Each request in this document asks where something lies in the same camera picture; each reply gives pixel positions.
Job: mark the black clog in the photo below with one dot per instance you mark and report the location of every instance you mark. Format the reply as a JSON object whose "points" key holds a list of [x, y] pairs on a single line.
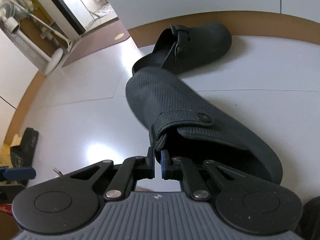
{"points": [[180, 49], [182, 122]]}

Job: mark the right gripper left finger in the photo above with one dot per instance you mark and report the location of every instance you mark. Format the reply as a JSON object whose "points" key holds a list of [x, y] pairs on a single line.
{"points": [[125, 176]]}

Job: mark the yellow slipper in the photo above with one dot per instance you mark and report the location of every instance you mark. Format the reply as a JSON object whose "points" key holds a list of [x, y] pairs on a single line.
{"points": [[5, 157]]}

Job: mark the black Bear slipper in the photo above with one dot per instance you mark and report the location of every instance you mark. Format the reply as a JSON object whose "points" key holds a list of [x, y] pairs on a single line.
{"points": [[22, 155]]}

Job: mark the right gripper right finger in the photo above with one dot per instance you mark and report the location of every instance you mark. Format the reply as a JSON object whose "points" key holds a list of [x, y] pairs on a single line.
{"points": [[188, 175]]}

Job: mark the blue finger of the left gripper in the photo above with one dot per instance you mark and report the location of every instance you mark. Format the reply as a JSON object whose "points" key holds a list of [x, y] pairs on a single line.
{"points": [[19, 173]]}

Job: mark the brown door mat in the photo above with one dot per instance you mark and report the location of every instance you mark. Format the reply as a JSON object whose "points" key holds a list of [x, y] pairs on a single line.
{"points": [[100, 38]]}

